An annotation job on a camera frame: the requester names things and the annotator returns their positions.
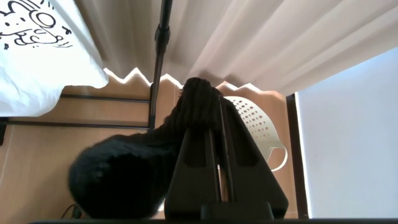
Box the white printed t-shirt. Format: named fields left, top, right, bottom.
left=0, top=0, right=109, bottom=118

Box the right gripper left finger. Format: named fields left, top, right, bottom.
left=164, top=128, right=222, bottom=219

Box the beige curtain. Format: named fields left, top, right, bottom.
left=74, top=0, right=398, bottom=96

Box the black clothes rack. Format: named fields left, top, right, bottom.
left=0, top=0, right=174, bottom=147

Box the black garment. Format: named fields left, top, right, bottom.
left=68, top=77, right=224, bottom=219

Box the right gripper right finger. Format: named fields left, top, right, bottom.
left=220, top=96, right=289, bottom=219

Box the white laundry basket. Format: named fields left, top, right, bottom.
left=223, top=95, right=289, bottom=172

